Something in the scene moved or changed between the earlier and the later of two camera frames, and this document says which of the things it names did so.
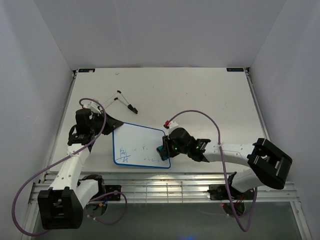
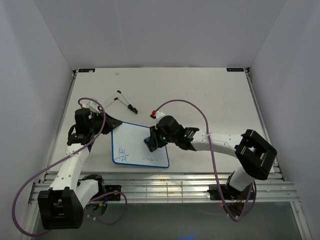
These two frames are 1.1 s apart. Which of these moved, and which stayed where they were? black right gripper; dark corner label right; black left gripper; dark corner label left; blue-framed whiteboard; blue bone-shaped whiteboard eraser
Moved: black right gripper; blue bone-shaped whiteboard eraser
Stayed: black left gripper; dark corner label left; blue-framed whiteboard; dark corner label right
